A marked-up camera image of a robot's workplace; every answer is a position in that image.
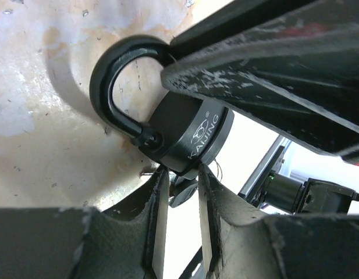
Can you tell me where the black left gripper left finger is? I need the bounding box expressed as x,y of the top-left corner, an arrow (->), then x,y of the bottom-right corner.
0,167 -> 169,278

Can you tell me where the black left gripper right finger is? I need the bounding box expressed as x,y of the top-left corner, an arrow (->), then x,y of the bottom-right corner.
198,164 -> 359,278

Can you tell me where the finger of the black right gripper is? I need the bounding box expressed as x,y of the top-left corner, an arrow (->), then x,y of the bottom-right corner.
170,0 -> 312,58
161,23 -> 359,163

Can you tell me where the black-headed key bunch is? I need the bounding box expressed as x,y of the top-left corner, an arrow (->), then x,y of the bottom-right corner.
140,167 -> 199,209

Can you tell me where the black Kaijing padlock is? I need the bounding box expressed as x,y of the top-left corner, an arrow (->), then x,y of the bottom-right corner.
89,35 -> 234,180

